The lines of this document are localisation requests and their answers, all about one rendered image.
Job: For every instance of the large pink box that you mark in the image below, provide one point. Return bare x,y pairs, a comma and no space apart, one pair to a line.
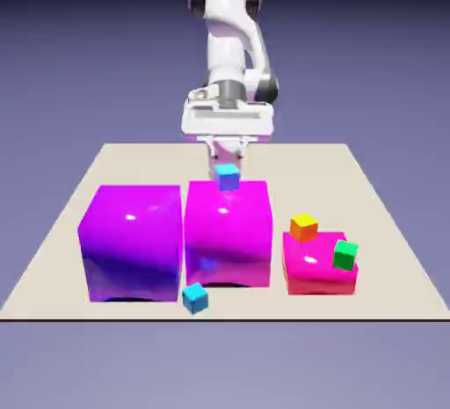
313,268

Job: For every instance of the small green cube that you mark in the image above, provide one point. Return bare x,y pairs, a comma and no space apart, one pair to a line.
345,256

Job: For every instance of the small blue cube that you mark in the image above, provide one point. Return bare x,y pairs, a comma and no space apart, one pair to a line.
227,178

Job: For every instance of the small cyan cube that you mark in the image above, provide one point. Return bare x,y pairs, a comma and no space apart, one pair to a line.
195,298

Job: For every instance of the small orange cube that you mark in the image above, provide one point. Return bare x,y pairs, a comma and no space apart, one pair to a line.
303,229

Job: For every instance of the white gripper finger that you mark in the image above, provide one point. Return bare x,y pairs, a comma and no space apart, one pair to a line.
212,147
242,148

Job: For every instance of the large magenta box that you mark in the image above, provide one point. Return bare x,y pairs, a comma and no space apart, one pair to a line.
228,236

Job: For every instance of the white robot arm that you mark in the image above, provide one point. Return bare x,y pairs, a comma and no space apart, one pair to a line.
225,29

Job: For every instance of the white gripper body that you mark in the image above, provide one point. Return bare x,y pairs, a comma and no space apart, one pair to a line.
228,124

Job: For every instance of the large purple box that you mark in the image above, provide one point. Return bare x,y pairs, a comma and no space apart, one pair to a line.
130,240

